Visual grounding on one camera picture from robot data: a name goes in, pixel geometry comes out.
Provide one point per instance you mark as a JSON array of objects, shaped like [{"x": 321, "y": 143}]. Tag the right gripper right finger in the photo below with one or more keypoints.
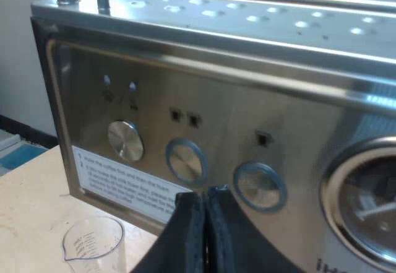
[{"x": 238, "y": 242}]

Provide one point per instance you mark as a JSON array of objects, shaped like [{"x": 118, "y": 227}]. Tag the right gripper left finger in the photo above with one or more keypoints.
[{"x": 182, "y": 242}]

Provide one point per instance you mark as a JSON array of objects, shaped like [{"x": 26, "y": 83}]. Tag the steel espresso machine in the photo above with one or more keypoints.
[{"x": 216, "y": 106}]

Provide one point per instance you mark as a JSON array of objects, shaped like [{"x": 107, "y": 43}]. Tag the clear measuring glass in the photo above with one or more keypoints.
[{"x": 92, "y": 248}]

